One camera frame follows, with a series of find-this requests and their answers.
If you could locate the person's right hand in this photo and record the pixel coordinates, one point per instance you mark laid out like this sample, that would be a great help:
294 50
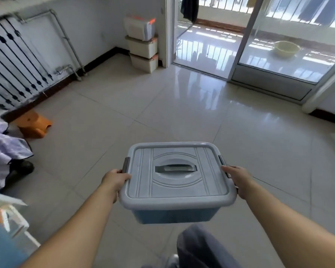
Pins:
240 178

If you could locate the clear plastic container orange clip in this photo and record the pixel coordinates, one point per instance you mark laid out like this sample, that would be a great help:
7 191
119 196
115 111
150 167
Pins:
8 217

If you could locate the person's left hand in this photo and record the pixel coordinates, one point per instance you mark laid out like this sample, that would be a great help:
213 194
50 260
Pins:
113 181

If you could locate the white storage bin orange clips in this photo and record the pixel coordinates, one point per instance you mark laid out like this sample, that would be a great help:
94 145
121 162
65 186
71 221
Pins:
142 47
144 63
139 27

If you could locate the orange plastic stool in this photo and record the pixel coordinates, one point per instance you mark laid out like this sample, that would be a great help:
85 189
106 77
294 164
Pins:
33 124

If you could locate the person's left forearm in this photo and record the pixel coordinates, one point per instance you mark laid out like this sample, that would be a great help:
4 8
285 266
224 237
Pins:
72 230

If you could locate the person's grey shoe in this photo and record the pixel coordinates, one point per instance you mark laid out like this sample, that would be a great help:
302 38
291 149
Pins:
171 260

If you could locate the glass sliding door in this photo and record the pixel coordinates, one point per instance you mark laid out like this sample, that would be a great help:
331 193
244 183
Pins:
284 44

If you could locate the balcony window railing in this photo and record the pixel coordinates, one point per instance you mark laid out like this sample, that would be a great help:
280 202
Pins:
222 3

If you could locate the person's right thumb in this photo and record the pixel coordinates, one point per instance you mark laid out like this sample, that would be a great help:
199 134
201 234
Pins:
228 171

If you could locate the person's right forearm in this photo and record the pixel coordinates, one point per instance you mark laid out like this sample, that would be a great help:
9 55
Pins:
293 223

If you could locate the white radiator with black cover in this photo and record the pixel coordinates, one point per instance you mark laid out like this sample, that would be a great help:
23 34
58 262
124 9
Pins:
14 61

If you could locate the black shoe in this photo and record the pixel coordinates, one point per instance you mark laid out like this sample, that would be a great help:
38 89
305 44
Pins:
23 168

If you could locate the dark hanging garment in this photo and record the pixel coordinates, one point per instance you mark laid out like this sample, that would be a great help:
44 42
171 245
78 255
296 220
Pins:
189 8

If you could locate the purple floral cloth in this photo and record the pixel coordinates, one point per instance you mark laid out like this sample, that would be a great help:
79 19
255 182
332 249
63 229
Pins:
2 153

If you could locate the yellow plastic basin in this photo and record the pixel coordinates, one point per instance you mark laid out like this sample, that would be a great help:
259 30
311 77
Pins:
286 49

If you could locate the person's left thumb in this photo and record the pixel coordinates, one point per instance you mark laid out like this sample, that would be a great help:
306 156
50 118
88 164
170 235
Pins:
122 175

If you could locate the person's grey trouser leg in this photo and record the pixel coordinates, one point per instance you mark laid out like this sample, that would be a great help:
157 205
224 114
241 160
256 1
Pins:
203 248

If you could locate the white heating pipe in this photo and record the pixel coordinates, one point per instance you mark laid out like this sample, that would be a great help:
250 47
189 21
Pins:
67 39

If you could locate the blue storage box grey lid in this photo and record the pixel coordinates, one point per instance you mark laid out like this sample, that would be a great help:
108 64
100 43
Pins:
176 180

